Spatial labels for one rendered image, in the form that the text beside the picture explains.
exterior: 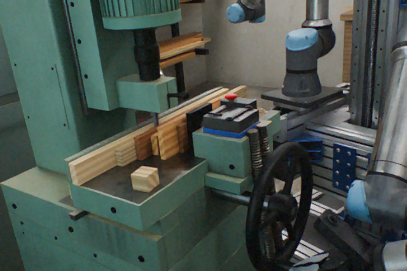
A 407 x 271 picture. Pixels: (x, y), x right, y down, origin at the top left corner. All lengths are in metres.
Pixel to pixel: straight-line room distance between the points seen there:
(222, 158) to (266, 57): 3.83
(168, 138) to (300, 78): 0.79
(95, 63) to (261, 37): 3.76
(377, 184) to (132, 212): 0.46
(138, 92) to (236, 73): 3.98
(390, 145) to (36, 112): 0.88
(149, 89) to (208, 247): 0.41
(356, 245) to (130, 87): 0.61
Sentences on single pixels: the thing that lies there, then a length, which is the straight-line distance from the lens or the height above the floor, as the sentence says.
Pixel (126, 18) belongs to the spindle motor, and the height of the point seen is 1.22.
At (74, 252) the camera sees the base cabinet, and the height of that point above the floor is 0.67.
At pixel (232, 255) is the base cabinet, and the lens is 1.21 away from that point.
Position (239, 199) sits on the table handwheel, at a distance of 1.01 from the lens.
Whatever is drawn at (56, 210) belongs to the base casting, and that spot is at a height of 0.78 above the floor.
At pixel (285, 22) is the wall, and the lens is 4.61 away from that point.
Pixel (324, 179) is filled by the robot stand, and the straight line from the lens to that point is 1.73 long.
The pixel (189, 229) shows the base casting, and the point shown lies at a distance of 1.01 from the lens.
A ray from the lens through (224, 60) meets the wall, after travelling 5.05.
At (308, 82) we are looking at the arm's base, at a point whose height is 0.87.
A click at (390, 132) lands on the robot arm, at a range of 0.91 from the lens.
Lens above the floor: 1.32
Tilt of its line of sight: 22 degrees down
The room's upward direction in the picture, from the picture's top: 5 degrees counter-clockwise
